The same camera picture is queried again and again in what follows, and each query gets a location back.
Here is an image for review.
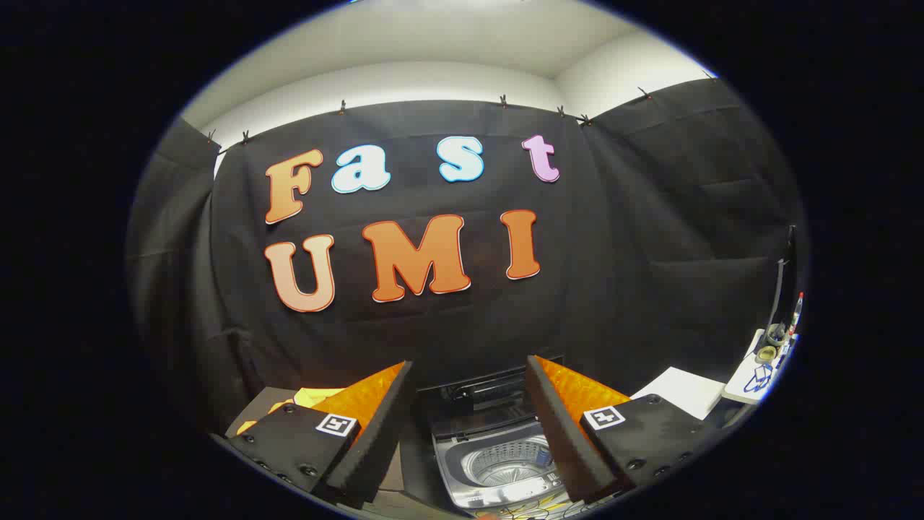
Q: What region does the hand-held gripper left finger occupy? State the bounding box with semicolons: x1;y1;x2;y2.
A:
227;361;416;510

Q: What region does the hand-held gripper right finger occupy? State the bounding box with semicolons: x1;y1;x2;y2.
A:
525;355;712;505

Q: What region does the yellow polo shirt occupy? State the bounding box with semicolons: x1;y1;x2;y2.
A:
238;388;349;436

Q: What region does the grey washing machine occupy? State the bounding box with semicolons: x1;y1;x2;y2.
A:
430;415;575;511

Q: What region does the grey side table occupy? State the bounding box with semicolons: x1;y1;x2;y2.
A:
226;386;298;438

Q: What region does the white flat board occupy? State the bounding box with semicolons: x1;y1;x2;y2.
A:
632;366;726;421

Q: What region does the black stand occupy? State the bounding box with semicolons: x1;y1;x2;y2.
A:
767;225;798;329

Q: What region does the row of small cloth clips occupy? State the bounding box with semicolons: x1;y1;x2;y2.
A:
206;72;720;145

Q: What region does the yellow cable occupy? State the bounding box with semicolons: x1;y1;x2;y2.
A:
498;493;572;518

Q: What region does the blue cord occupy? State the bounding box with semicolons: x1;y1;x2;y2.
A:
744;363;775;394

